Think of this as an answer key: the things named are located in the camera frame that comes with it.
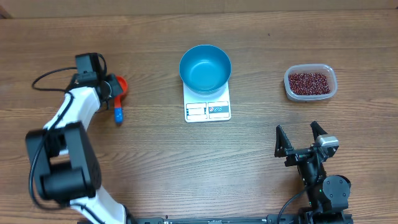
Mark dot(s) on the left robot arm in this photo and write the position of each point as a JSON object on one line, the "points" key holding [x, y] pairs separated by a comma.
{"points": [[64, 170]]}

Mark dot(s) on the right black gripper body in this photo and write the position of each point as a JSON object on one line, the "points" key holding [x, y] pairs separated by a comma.
{"points": [[296, 156]]}

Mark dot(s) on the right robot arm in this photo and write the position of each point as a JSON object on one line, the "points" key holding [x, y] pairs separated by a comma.
{"points": [[327, 195]]}

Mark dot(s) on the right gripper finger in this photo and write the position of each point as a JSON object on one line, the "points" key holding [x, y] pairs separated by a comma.
{"points": [[317, 130], [283, 146]]}

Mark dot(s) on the clear plastic container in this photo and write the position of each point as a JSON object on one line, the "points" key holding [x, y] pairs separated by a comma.
{"points": [[311, 68]]}

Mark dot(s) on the blue bowl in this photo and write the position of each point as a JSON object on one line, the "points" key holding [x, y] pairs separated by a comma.
{"points": [[205, 69]]}

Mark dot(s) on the red adzuki beans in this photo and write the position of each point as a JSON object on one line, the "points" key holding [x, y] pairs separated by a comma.
{"points": [[309, 83]]}

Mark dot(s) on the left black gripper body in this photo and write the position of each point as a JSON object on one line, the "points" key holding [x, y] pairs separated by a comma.
{"points": [[112, 84]]}

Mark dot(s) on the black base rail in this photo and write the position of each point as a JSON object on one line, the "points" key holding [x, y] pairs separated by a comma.
{"points": [[270, 219]]}

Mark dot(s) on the red scoop blue handle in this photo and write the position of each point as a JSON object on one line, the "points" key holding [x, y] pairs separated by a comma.
{"points": [[118, 110]]}

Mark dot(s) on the white digital kitchen scale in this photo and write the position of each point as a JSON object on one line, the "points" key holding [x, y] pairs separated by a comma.
{"points": [[200, 108]]}

